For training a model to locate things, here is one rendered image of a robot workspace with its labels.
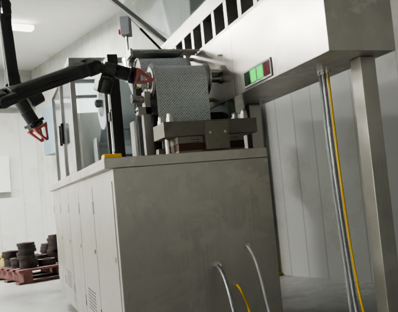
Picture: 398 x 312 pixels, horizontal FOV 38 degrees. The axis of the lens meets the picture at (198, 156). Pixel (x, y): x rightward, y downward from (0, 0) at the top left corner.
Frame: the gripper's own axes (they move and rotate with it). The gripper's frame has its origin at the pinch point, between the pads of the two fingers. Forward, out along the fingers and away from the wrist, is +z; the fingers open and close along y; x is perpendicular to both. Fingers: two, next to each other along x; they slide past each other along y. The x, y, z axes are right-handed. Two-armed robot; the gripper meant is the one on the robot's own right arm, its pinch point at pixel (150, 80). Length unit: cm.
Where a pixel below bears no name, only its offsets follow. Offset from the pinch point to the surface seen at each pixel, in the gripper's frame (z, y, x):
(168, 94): 10.2, -5.9, -3.9
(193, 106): 22.0, -6.0, -6.2
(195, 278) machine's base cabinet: 29, 35, -69
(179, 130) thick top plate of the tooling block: 13.5, 17.4, -16.9
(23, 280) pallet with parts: -30, -336, -212
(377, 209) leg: 72, 75, -25
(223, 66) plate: 32.7, -13.6, 14.3
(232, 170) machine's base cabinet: 37, 25, -27
